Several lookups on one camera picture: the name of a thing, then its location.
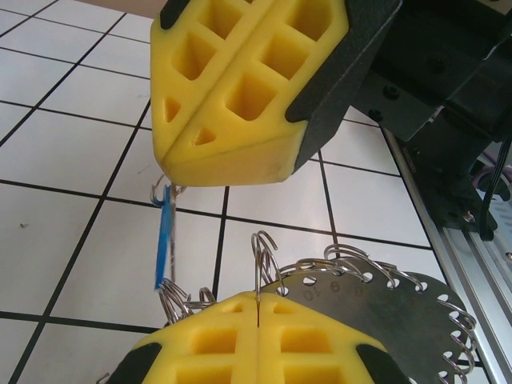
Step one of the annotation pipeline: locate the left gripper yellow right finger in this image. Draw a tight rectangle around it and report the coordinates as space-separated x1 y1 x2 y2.
258 294 405 384

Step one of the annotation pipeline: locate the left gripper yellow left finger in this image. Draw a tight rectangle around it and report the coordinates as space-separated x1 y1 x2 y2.
114 291 259 384

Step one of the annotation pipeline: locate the metal keyring plate with rings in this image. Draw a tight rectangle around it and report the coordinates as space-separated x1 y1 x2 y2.
159 230 477 384

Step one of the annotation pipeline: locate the blue tag key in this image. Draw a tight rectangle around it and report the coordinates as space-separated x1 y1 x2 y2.
150 175 189 291

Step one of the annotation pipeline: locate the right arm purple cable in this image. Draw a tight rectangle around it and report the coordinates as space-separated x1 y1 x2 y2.
474 139 512 189

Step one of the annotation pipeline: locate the long aluminium base rail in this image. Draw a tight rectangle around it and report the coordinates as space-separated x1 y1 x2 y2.
382 127 512 384

